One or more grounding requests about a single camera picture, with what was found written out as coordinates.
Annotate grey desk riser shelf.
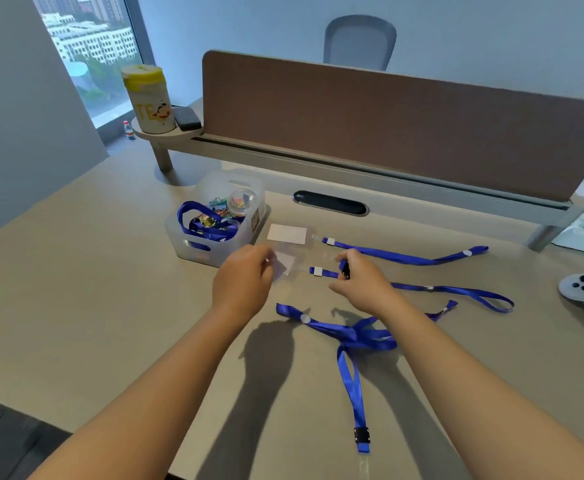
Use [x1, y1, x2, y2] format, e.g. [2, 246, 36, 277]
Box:
[130, 97, 584, 253]

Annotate blue lanyard with white clip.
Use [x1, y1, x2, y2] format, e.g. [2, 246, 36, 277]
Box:
[321, 237, 489, 267]
[310, 260, 515, 314]

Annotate clear plastic storage bin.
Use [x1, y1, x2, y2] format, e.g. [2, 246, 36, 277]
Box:
[165, 169, 272, 269]

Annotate coiled blue lanyard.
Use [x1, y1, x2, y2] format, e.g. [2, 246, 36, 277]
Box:
[176, 200, 246, 244]

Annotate person's left forearm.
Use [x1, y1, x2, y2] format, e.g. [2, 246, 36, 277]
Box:
[28, 302, 265, 480]

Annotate brown desk divider panel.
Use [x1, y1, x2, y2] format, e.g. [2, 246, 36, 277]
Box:
[201, 49, 584, 203]

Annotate black rectangular case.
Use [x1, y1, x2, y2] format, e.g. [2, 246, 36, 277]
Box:
[173, 106, 203, 132]

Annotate window with dark frame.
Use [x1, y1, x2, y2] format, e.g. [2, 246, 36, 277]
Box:
[28, 0, 158, 145]

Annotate black oval cable grommet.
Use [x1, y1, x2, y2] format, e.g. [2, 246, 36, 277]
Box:
[292, 190, 369, 218]

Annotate yellow-lidded wet wipes canister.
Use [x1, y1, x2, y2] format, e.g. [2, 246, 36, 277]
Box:
[121, 63, 177, 135]

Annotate white card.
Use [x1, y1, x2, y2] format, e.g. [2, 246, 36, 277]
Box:
[266, 223, 309, 245]

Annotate person's left hand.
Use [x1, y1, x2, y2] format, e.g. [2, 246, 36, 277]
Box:
[211, 243, 279, 321]

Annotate person's right hand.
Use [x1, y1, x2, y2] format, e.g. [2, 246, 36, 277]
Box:
[329, 249, 403, 318]

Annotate clear plastic badge holder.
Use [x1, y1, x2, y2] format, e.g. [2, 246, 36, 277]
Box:
[271, 247, 318, 286]

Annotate clear ball of coloured pins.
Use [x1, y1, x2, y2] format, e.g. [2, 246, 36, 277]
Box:
[227, 188, 258, 217]

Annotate grey office chair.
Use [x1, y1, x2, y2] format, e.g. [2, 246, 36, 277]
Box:
[323, 14, 398, 72]

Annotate blue lanyard with black buckle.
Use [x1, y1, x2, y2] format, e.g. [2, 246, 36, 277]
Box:
[276, 299, 459, 455]

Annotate person's right forearm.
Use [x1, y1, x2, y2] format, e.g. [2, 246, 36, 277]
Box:
[379, 297, 584, 480]

